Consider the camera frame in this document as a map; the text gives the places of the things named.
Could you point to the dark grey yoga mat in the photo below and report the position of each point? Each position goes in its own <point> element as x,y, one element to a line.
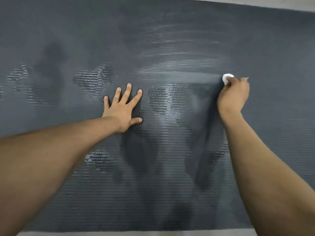
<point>73,34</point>

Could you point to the person's left forearm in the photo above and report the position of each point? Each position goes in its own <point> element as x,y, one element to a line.
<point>49,164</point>

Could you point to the person's right hand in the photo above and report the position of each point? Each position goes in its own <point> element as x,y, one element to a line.
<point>233,98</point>

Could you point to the person's left hand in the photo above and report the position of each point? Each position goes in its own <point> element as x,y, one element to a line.
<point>123,108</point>

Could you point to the white tissue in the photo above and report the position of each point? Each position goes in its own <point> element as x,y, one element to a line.
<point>226,78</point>

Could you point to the person's right forearm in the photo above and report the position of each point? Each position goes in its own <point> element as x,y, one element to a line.
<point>270,181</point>

